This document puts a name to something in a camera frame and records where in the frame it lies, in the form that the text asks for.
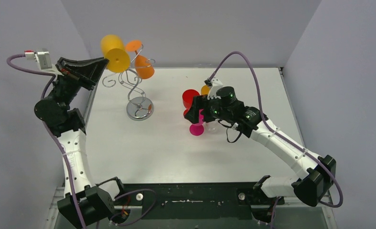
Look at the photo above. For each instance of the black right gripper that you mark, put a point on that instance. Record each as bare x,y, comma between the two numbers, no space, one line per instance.
199,102

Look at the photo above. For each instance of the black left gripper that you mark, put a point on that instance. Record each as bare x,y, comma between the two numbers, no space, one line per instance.
75,73

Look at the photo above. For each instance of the red wine glass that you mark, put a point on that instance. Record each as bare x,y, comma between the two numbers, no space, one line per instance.
187,98

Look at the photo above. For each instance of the yellow wine glass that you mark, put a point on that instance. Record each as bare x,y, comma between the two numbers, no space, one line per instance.
113,49
205,90

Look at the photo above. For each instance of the clear wine glass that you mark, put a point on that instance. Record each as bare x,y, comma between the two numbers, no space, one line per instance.
211,126

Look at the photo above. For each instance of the pink wine glass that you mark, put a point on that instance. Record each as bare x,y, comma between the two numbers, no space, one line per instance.
198,128

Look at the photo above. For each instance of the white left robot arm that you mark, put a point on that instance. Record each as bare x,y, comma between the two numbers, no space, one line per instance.
84,202

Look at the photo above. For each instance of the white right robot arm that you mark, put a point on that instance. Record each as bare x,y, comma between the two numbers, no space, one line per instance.
314,175

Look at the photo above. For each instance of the orange wine glass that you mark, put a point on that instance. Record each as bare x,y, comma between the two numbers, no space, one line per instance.
143,66

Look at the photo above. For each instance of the chrome wine glass rack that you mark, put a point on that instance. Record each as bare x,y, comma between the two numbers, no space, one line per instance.
139,107

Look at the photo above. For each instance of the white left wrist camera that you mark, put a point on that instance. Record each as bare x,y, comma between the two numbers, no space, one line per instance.
41,57

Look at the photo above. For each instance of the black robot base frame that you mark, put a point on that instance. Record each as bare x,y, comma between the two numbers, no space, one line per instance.
238,200

